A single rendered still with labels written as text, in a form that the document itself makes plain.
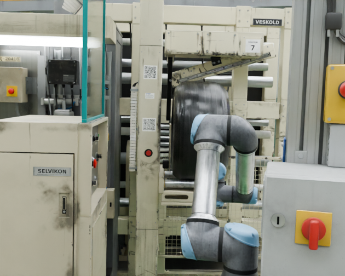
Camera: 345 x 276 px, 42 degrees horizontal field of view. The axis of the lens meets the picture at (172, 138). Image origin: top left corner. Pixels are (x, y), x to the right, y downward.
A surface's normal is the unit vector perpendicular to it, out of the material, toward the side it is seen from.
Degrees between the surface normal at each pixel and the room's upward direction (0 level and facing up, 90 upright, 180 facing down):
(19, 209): 90
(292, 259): 90
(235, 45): 90
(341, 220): 90
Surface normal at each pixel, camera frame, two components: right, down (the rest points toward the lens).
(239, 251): -0.19, 0.09
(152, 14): 0.03, 0.10
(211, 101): 0.04, -0.55
